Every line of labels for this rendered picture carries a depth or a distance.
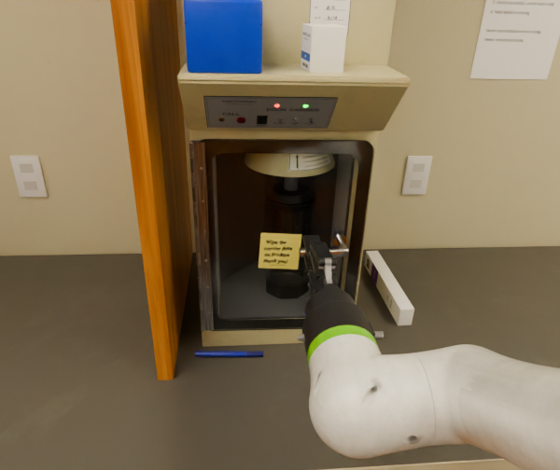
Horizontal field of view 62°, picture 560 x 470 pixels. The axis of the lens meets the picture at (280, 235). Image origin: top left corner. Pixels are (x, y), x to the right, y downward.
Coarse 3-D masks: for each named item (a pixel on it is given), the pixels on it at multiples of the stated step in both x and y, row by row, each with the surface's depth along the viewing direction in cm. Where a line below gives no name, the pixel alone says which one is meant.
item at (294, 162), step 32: (224, 160) 79; (256, 160) 79; (288, 160) 79; (320, 160) 80; (352, 160) 80; (224, 192) 81; (256, 192) 82; (288, 192) 82; (320, 192) 83; (352, 192) 83; (224, 224) 84; (256, 224) 85; (288, 224) 85; (320, 224) 86; (352, 224) 86; (224, 256) 87; (256, 256) 88; (352, 256) 89; (224, 288) 91; (256, 288) 91; (288, 288) 92; (352, 288) 93; (224, 320) 94; (256, 320) 95; (288, 320) 96
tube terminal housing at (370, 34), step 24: (264, 0) 69; (288, 0) 69; (360, 0) 70; (384, 0) 70; (264, 24) 70; (288, 24) 71; (360, 24) 71; (384, 24) 72; (264, 48) 72; (288, 48) 72; (360, 48) 73; (384, 48) 73; (360, 264) 92; (216, 336) 97; (240, 336) 98; (264, 336) 99; (288, 336) 99
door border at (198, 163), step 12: (204, 144) 77; (204, 156) 78; (192, 168) 78; (204, 168) 79; (204, 180) 80; (192, 192) 80; (204, 192) 81; (204, 204) 82; (204, 216) 83; (204, 228) 84; (204, 240) 85; (204, 252) 86; (204, 264) 88; (204, 276) 89; (204, 288) 90; (204, 300) 92; (204, 312) 93; (204, 324) 94
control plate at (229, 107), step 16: (208, 96) 66; (224, 96) 66; (240, 96) 66; (256, 96) 66; (208, 112) 69; (224, 112) 70; (240, 112) 70; (256, 112) 70; (272, 112) 70; (288, 112) 70; (304, 112) 70; (320, 112) 71; (320, 128) 75
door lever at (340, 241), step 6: (342, 234) 87; (336, 240) 87; (342, 240) 86; (330, 246) 84; (336, 246) 84; (342, 246) 84; (300, 252) 82; (330, 252) 83; (336, 252) 83; (342, 252) 83; (348, 252) 83
